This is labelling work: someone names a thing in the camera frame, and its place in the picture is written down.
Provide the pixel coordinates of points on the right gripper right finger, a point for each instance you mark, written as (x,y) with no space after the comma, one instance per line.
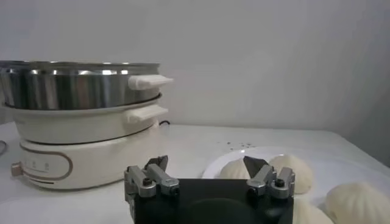
(285,182)

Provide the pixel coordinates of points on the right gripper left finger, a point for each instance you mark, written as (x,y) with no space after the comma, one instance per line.
(143,182)

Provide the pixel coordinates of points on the white steamed baozi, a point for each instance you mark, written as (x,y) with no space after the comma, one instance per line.
(297,173)
(233,170)
(356,204)
(310,214)

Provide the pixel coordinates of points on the white electric cooker base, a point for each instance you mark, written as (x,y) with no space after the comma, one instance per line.
(100,164)

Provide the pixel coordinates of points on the white round plate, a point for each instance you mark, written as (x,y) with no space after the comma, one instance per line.
(217,165)

